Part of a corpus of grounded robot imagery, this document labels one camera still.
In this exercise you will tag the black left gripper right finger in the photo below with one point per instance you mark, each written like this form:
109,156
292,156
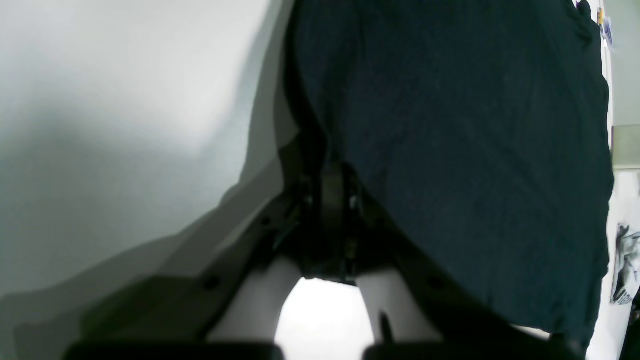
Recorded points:
417,311

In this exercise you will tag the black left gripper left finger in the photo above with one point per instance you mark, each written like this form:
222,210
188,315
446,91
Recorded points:
232,309

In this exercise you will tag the grey cloth pile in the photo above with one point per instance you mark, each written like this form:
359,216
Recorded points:
626,281

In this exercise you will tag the black T-shirt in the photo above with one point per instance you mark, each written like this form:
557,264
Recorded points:
481,127

